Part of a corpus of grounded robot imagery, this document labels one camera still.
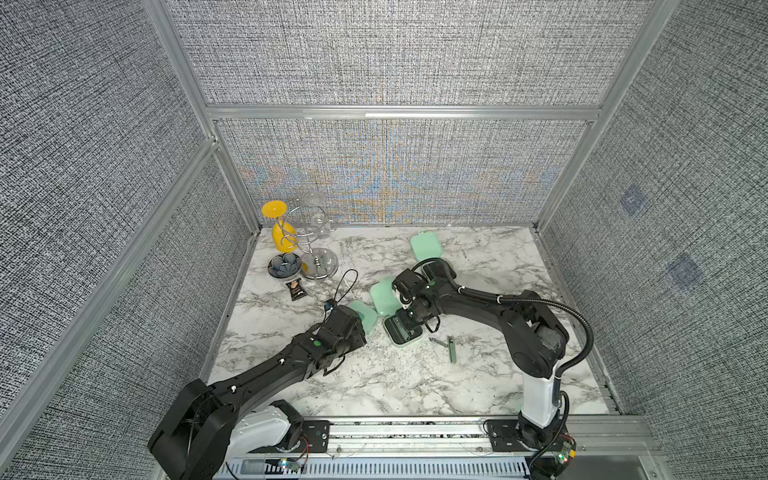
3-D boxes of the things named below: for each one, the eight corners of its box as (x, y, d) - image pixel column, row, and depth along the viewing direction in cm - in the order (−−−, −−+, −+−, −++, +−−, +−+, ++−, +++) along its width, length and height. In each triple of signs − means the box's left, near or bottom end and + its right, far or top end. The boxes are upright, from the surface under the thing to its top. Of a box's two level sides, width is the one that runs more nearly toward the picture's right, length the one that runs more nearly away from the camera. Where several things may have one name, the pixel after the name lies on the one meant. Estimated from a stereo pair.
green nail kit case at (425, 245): (416, 262, 110) (417, 253, 106) (408, 242, 116) (409, 233, 112) (441, 257, 112) (444, 248, 108) (432, 237, 118) (434, 228, 114)
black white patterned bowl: (270, 283, 105) (265, 273, 101) (276, 262, 111) (271, 252, 106) (300, 283, 105) (296, 273, 101) (304, 262, 111) (301, 252, 106)
